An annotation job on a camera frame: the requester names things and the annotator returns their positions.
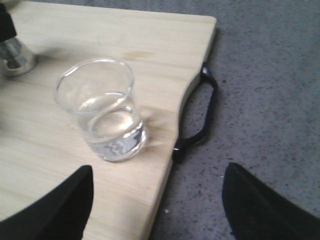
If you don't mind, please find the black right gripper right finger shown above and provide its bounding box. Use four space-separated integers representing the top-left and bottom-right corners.
222 162 320 240

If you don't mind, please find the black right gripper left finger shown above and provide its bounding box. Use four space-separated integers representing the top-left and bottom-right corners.
0 165 94 240

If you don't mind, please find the clear glass beaker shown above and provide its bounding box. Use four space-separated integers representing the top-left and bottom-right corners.
53 57 147 163

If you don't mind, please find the steel double jigger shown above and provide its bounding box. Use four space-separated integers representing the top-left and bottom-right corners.
0 37 38 77

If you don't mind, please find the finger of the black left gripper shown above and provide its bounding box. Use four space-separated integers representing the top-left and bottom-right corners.
0 3 17 43

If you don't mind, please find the black board handle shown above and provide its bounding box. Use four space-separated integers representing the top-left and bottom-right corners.
171 61 219 164

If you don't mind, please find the wooden cutting board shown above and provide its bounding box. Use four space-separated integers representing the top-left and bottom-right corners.
0 1 217 240

